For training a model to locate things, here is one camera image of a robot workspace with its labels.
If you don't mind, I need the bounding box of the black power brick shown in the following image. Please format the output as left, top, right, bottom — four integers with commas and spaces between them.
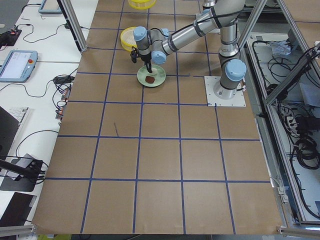
53, 76, 75, 85

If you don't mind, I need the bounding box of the light green plate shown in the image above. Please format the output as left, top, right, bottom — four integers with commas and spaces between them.
137, 64, 167, 88

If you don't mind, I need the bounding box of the teach pendant tablet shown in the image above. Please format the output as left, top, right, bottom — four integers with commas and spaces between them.
0, 50, 38, 83

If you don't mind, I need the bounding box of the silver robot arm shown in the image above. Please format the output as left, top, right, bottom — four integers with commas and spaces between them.
130, 0, 247, 100

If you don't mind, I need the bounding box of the brown bun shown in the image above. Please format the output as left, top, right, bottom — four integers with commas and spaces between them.
145, 76, 155, 84

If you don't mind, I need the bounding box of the yellow steamer layer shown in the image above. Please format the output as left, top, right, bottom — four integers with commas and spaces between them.
120, 26, 137, 52
128, 0, 157, 10

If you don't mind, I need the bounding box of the black camera stand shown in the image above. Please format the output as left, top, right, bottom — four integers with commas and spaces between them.
0, 157, 44, 182

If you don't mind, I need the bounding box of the white keyboard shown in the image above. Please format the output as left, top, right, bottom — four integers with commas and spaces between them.
7, 106, 32, 129

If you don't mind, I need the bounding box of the white bun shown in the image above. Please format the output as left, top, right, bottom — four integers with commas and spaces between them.
149, 71, 158, 76

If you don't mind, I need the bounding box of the aluminium frame post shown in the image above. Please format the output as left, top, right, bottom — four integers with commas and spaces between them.
57, 0, 88, 53

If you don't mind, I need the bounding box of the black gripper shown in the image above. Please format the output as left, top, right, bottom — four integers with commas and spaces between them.
138, 49, 153, 73

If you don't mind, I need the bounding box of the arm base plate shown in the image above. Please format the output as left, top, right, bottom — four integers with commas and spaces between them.
204, 76, 246, 108

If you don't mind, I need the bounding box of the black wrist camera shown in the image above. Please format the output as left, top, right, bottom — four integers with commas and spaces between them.
130, 47, 139, 64

